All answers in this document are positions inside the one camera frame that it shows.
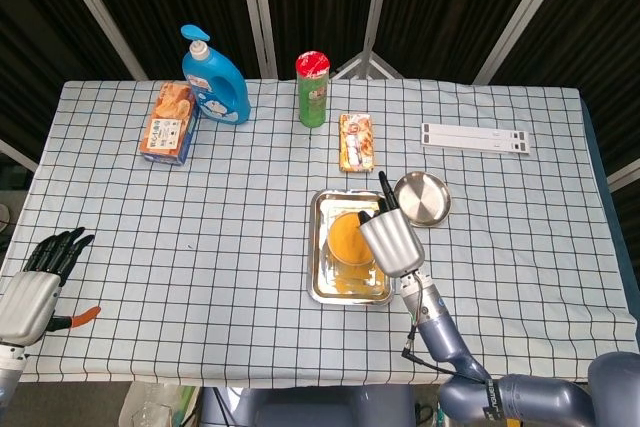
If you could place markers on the green chips can red lid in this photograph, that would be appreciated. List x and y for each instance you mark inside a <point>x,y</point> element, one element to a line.
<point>312,97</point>

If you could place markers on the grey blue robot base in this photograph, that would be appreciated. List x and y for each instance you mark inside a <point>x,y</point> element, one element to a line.
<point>300,409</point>

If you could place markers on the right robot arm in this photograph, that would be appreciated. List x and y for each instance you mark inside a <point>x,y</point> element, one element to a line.
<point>440,332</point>

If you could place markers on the blue detergent bottle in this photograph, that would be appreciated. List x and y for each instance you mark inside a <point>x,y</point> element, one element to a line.
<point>235,112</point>

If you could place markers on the rectangular steel tray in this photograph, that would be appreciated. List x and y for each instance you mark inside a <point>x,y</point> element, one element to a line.
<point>340,204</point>

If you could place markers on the white plastic strip grey ends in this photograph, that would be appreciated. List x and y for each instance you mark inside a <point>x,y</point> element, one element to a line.
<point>475,131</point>
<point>475,142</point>

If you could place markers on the yellow snack packet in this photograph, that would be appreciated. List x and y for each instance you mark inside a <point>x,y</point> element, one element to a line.
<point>356,142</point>

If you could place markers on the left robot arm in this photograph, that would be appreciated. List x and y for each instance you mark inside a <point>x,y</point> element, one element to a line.
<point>7,372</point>

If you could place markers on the orange blue biscuit box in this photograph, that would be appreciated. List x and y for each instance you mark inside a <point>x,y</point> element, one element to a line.
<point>167,122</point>

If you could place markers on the white black checkered tablecloth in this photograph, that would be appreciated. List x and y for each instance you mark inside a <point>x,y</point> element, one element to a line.
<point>200,247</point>

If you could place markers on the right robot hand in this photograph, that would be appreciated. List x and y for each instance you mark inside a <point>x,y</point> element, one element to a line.
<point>395,244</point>

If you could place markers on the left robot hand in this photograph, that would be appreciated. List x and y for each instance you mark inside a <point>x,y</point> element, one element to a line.
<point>25,307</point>

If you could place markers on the white partition support foot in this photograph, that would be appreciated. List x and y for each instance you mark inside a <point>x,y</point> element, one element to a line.
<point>368,59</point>

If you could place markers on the clear plastic bag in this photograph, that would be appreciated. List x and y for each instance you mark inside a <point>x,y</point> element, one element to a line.
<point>150,407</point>

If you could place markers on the round steel plate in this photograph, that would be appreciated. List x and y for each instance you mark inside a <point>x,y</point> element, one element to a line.
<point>430,197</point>

